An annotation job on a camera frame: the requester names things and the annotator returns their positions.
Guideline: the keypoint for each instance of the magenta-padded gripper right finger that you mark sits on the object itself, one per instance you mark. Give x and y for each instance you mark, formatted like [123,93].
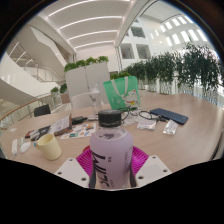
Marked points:
[141,161]

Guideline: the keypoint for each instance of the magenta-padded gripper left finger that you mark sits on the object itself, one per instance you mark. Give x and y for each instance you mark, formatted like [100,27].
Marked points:
[83,165]

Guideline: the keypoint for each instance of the lavender bottle with black cap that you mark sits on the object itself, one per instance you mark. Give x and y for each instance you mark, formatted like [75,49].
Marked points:
[111,153]

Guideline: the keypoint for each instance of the flat round red coaster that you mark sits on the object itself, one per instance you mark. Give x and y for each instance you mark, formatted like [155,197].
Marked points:
[86,148]

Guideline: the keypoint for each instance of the colourful sticker sheet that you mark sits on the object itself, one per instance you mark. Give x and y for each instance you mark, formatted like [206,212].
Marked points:
[78,131]

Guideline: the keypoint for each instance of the pale yellow mug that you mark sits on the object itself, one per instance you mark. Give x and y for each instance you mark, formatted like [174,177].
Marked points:
[50,148]

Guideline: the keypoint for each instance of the white paper packet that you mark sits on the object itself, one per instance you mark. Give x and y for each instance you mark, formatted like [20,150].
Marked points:
[146,124]

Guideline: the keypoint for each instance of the clear plastic packet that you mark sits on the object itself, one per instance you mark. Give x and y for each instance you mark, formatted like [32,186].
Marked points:
[170,127]

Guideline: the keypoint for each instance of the small black pouch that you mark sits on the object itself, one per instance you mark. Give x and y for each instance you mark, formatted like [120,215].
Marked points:
[79,120]

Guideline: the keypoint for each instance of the open printed booklet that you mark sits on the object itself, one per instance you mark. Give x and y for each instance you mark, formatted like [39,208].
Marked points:
[61,125]

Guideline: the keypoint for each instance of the small blue white item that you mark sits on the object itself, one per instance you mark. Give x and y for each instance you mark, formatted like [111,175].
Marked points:
[34,144]

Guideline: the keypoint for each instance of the dark blue flat case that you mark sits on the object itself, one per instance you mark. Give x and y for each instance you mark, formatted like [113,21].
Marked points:
[169,116]

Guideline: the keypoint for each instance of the black notebook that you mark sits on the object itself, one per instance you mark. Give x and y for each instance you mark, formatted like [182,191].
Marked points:
[41,131]

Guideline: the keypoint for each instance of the white computer mouse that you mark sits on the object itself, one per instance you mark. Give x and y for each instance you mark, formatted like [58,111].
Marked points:
[24,147]

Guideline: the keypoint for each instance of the small red black item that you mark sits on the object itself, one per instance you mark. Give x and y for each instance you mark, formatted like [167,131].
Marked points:
[29,133]

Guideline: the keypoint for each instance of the small white charger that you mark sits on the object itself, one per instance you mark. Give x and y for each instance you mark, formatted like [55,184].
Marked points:
[21,140]

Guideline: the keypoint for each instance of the clear plastic bottle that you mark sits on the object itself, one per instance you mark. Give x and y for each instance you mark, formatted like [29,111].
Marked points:
[95,98]

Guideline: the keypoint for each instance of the black chair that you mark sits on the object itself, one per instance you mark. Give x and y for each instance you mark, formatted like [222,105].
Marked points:
[42,110]

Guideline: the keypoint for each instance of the green tote bag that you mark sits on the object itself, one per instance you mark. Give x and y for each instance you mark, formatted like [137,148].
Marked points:
[116,93]

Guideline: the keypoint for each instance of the planter box with green plants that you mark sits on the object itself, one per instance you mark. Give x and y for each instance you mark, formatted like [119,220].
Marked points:
[63,93]

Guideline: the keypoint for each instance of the white cabinet topped with plants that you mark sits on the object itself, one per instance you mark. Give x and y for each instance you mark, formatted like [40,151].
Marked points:
[80,80]

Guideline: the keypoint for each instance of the row of green hedge plants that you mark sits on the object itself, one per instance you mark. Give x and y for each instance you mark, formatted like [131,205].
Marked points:
[196,66]

